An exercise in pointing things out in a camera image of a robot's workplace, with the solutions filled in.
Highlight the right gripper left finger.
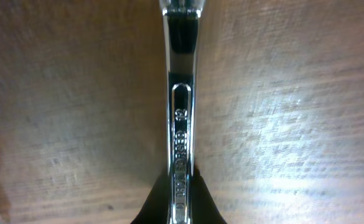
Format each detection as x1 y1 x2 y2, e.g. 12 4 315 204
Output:
131 168 169 224

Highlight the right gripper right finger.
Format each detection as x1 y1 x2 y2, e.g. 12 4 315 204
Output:
191 166 226 224

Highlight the chrome blue ratchet wrench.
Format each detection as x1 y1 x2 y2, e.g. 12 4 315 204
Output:
160 0 205 224

